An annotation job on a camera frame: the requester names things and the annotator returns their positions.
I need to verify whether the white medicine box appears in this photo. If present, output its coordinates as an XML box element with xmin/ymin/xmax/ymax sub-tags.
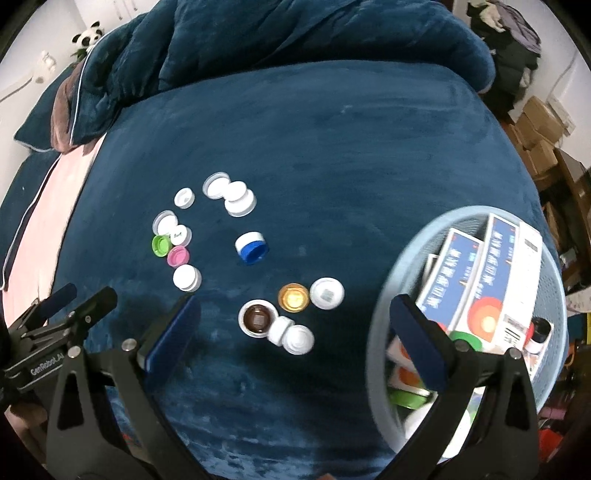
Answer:
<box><xmin>498</xmin><ymin>222</ymin><xmax>544</xmax><ymax>354</ymax></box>

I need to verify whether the small blue orange medicine box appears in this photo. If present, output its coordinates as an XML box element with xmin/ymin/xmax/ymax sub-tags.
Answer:
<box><xmin>387</xmin><ymin>332</ymin><xmax>432</xmax><ymax>393</ymax></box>
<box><xmin>422</xmin><ymin>253</ymin><xmax>441</xmax><ymax>301</ymax></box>

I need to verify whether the brown jar white rim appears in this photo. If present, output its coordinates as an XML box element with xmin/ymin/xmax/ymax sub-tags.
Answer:
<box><xmin>238</xmin><ymin>299</ymin><xmax>278</xmax><ymax>339</ymax></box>

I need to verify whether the pile of dark clothes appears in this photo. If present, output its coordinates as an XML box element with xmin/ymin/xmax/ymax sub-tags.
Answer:
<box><xmin>466</xmin><ymin>0</ymin><xmax>542</xmax><ymax>112</ymax></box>

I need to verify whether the white wall socket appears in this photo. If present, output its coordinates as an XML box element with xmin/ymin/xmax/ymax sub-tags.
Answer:
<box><xmin>549</xmin><ymin>95</ymin><xmax>577</xmax><ymax>136</ymax></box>

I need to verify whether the amber bottle cap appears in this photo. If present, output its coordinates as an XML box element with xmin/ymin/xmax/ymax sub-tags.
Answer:
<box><xmin>278</xmin><ymin>283</ymin><xmax>310</xmax><ymax>313</ymax></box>

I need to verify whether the blue plush bed sheet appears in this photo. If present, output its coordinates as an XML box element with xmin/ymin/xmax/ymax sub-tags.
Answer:
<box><xmin>0</xmin><ymin>60</ymin><xmax>564</xmax><ymax>480</ymax></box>

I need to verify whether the silver white cap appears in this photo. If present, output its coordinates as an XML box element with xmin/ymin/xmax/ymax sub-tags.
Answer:
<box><xmin>310</xmin><ymin>277</ymin><xmax>345</xmax><ymax>310</ymax></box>

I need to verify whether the white flip cap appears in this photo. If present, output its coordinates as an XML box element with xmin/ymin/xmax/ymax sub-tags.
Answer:
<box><xmin>404</xmin><ymin>404</ymin><xmax>439</xmax><ymax>444</ymax></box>

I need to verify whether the clear lid white insert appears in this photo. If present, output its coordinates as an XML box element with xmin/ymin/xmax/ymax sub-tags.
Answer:
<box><xmin>202</xmin><ymin>172</ymin><xmax>230</xmax><ymax>200</ymax></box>
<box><xmin>153</xmin><ymin>210</ymin><xmax>180</xmax><ymax>237</ymax></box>

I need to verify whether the stack of cardboard boxes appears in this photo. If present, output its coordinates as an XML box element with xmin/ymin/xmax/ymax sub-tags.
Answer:
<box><xmin>507</xmin><ymin>96</ymin><xmax>578</xmax><ymax>178</ymax></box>

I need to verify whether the dark blue duvet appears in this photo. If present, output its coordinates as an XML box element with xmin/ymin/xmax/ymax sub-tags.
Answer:
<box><xmin>14</xmin><ymin>0</ymin><xmax>497</xmax><ymax>153</ymax></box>

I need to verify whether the blue bottle cap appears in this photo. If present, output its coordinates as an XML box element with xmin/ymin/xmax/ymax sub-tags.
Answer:
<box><xmin>235</xmin><ymin>231</ymin><xmax>269</xmax><ymax>265</ymax></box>

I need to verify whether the wooden table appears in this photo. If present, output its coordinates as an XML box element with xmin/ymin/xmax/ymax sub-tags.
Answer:
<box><xmin>554</xmin><ymin>148</ymin><xmax>591</xmax><ymax>241</ymax></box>

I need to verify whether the mauve cloth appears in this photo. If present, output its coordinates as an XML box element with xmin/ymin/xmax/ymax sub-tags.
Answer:
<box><xmin>52</xmin><ymin>69</ymin><xmax>88</xmax><ymax>153</ymax></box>

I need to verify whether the pink bed sheet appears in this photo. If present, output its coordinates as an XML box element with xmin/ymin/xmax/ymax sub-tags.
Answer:
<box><xmin>0</xmin><ymin>134</ymin><xmax>107</xmax><ymax>324</ymax></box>

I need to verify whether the red plastic bag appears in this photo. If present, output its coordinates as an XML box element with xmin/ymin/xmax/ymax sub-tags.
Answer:
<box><xmin>538</xmin><ymin>427</ymin><xmax>568</xmax><ymax>462</ymax></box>

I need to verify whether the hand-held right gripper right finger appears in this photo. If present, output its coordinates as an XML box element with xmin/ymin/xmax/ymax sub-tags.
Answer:
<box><xmin>383</xmin><ymin>294</ymin><xmax>541</xmax><ymax>480</ymax></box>

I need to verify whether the light blue plastic basket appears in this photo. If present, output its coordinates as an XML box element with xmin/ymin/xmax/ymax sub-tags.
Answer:
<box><xmin>367</xmin><ymin>205</ymin><xmax>568</xmax><ymax>467</ymax></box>

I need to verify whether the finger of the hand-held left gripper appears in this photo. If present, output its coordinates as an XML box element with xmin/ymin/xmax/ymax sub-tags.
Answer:
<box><xmin>7</xmin><ymin>284</ymin><xmax>78</xmax><ymax>335</ymax></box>
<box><xmin>23</xmin><ymin>286</ymin><xmax>117</xmax><ymax>344</ymax></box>

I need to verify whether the small white bottle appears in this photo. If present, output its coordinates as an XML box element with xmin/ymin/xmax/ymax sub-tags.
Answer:
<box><xmin>268</xmin><ymin>316</ymin><xmax>315</xmax><ymax>356</ymax></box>

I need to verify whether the panda plush toy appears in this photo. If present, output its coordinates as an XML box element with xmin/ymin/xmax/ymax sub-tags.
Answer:
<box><xmin>71</xmin><ymin>21</ymin><xmax>107</xmax><ymax>58</ymax></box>

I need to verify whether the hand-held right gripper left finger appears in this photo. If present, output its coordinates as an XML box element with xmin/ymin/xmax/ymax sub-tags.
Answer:
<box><xmin>46</xmin><ymin>293</ymin><xmax>206</xmax><ymax>480</ymax></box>

